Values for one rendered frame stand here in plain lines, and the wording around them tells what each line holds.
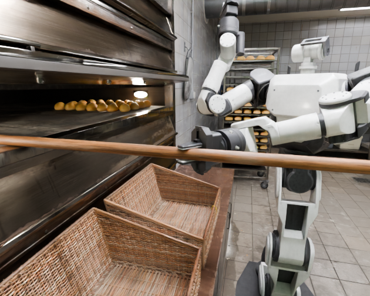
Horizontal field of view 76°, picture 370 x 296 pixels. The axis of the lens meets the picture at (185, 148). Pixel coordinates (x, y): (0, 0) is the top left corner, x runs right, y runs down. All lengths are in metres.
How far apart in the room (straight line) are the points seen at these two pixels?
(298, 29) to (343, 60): 1.07
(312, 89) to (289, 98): 0.09
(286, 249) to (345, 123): 0.67
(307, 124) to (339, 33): 5.13
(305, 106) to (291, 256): 0.66
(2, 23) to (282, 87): 0.91
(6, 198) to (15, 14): 0.51
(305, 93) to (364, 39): 4.97
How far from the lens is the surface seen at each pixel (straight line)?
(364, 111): 0.79
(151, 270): 1.15
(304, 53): 1.07
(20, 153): 0.84
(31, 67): 0.67
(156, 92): 2.15
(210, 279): 1.13
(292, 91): 1.00
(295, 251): 1.24
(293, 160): 0.57
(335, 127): 0.73
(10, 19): 0.87
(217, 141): 0.62
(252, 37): 5.58
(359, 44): 5.88
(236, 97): 1.07
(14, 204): 0.86
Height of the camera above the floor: 1.35
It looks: 15 degrees down
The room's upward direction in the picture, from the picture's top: straight up
